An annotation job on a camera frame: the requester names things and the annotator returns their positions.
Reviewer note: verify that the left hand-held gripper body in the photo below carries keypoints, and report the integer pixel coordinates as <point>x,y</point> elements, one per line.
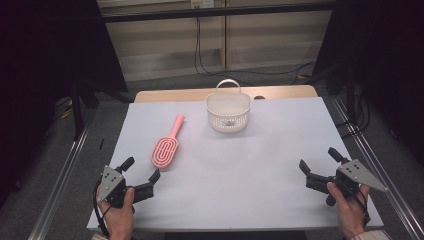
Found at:
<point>110,183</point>

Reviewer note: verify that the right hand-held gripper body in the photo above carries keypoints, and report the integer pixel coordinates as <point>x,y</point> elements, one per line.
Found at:
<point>358,173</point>

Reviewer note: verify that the pink hairbrush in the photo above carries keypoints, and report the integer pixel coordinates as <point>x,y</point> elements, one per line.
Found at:
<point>165,151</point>

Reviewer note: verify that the white perforated plastic basket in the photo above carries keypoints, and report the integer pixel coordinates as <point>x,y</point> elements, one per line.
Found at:
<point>228,111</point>

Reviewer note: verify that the person's left hand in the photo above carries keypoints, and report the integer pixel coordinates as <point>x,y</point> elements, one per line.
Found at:
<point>120,221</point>

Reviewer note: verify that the person's right hand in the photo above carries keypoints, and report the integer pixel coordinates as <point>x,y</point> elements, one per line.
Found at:
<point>350,213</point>

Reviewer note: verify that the small black floor piece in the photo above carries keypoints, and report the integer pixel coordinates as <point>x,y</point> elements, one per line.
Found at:
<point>101,144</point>

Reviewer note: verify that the black tripod stand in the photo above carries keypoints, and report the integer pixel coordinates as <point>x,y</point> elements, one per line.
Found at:
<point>77,110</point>
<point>350,90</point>

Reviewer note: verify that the wooden table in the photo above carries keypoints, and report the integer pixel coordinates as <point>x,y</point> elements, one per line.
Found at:
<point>173,95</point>

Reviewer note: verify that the white table sheet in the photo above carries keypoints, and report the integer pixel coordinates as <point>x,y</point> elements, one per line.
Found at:
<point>233,186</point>

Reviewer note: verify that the dark table grommet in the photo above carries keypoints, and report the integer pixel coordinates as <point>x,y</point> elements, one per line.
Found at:
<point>259,97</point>

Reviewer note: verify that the black curtain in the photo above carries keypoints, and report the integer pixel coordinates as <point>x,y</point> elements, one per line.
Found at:
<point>386,66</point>
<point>50,66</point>

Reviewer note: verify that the black horizontal bar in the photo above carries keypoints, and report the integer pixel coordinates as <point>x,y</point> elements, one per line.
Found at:
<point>160,15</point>

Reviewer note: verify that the metal floor rail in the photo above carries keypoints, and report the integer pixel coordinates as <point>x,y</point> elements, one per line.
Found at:
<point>56,186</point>
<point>383,173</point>

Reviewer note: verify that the white wall outlet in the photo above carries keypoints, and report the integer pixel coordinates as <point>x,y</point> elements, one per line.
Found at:
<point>202,3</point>

